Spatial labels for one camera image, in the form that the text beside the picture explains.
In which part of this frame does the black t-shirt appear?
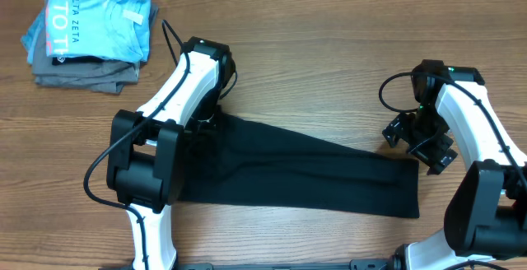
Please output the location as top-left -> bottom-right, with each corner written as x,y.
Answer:
179,109 -> 420,218

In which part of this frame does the blue folded shirt under stack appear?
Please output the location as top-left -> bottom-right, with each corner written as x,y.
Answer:
21,9 -> 52,66

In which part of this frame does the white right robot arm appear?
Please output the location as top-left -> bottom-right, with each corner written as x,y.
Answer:
382,59 -> 526,270

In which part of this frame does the light blue folded t-shirt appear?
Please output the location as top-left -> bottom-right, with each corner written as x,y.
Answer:
44,0 -> 152,63

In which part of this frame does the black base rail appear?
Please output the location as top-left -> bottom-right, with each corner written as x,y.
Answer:
175,259 -> 389,270

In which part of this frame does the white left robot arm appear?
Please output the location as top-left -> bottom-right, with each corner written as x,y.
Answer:
106,37 -> 236,269

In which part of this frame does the grey folded t-shirt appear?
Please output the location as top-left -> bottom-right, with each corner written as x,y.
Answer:
31,0 -> 158,94

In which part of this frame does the black folded shirt in stack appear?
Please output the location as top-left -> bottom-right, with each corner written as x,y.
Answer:
52,56 -> 105,66

